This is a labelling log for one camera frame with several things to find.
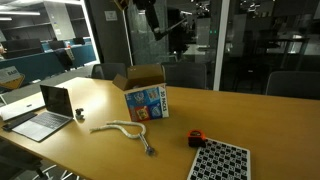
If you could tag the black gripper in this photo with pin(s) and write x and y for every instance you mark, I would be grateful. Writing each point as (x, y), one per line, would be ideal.
(144, 3)

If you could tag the colourful printed cardboard box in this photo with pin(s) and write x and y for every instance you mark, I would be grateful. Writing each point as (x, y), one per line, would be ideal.
(146, 103)

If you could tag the white paper pillar sign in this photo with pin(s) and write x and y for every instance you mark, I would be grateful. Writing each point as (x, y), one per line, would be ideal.
(110, 15)

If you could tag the dark office chair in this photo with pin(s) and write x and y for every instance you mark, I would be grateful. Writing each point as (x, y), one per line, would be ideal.
(186, 75)
(293, 85)
(106, 71)

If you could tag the black jacket on chair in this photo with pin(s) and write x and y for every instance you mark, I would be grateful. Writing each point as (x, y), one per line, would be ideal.
(64, 58)

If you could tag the blue office partition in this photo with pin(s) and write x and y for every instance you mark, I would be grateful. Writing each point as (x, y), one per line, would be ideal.
(36, 65)

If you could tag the orange black tape measure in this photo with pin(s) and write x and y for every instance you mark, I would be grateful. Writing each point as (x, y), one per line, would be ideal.
(196, 138)

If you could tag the small metal wrench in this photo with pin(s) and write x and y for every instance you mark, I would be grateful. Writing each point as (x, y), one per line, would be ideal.
(148, 148)

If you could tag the open grey laptop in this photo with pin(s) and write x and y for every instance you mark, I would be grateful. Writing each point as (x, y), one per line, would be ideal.
(50, 110)

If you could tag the yellow white sign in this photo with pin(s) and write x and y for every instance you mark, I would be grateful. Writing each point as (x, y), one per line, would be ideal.
(10, 78)

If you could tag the black white checkerboard sheet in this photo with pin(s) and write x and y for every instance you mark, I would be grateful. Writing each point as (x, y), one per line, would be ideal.
(221, 161)

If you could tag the closed white laptop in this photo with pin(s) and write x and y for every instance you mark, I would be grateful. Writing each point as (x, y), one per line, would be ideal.
(20, 106)

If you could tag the black phone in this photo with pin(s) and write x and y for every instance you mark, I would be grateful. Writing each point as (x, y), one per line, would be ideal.
(18, 121)

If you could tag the black swivel chair base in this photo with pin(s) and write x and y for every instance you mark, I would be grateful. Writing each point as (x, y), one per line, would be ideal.
(30, 166)

